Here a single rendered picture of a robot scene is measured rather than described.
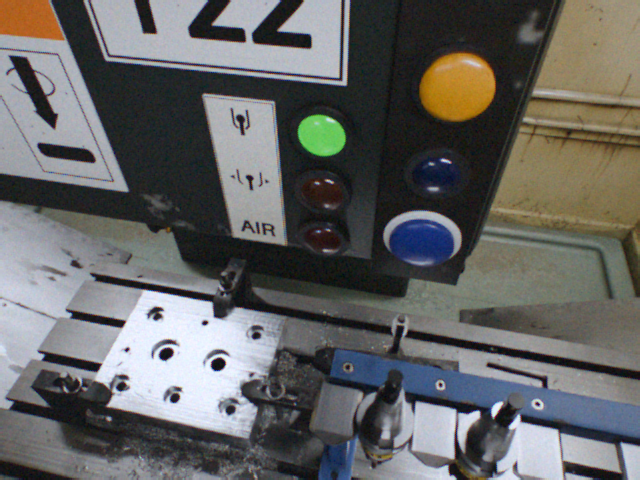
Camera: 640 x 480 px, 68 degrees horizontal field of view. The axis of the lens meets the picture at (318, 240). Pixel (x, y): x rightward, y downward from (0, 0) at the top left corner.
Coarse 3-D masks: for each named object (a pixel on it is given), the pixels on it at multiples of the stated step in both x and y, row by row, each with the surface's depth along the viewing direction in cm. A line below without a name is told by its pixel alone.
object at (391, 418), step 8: (376, 392) 49; (376, 400) 48; (384, 400) 47; (392, 400) 47; (400, 400) 47; (368, 408) 51; (376, 408) 48; (384, 408) 47; (392, 408) 47; (400, 408) 47; (368, 416) 51; (376, 416) 49; (384, 416) 48; (392, 416) 48; (400, 416) 49; (368, 424) 51; (376, 424) 50; (384, 424) 49; (392, 424) 49; (400, 424) 50; (376, 432) 51; (384, 432) 50; (392, 432) 50; (400, 432) 51
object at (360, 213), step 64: (64, 0) 18; (384, 0) 15; (128, 64) 19; (384, 64) 17; (128, 128) 22; (192, 128) 21; (384, 128) 19; (512, 128) 18; (0, 192) 28; (64, 192) 26; (128, 192) 25; (192, 192) 24
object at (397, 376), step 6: (390, 372) 45; (396, 372) 45; (390, 378) 45; (396, 378) 45; (402, 378) 45; (384, 384) 46; (390, 384) 45; (396, 384) 44; (384, 390) 46; (390, 390) 46; (396, 390) 46; (384, 396) 47; (390, 396) 46; (396, 396) 46
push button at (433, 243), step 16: (400, 224) 22; (416, 224) 21; (432, 224) 21; (400, 240) 22; (416, 240) 22; (432, 240) 21; (448, 240) 21; (400, 256) 23; (416, 256) 22; (432, 256) 22; (448, 256) 22
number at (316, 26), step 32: (192, 0) 16; (224, 0) 16; (256, 0) 16; (288, 0) 16; (320, 0) 16; (192, 32) 17; (224, 32) 17; (256, 32) 17; (288, 32) 17; (320, 32) 16; (320, 64) 17
